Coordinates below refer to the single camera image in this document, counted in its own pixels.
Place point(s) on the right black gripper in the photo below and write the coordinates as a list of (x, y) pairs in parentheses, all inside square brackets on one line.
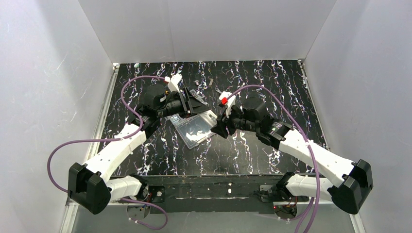
[(227, 122)]

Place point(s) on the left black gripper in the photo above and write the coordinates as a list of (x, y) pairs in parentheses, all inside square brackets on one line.
[(185, 102)]

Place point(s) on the white remote control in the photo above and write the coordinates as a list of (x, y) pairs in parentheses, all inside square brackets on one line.
[(209, 117)]

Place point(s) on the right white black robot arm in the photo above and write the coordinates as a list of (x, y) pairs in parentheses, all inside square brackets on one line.
[(344, 182)]

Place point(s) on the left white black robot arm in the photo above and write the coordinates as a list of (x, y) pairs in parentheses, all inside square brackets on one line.
[(91, 185)]

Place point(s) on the clear plastic screw box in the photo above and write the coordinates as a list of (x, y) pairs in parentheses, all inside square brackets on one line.
[(193, 130)]

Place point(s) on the small grey metal bar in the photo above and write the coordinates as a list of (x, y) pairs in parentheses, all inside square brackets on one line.
[(211, 82)]

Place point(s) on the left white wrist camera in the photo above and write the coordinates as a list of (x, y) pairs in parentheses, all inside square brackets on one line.
[(173, 83)]

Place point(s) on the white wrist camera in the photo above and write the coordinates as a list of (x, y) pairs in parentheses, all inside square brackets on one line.
[(173, 83), (227, 100)]

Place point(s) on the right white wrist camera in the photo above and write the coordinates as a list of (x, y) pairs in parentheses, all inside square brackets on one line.
[(227, 100)]

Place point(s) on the black front mounting rail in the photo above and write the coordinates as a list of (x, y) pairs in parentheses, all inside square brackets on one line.
[(212, 193)]

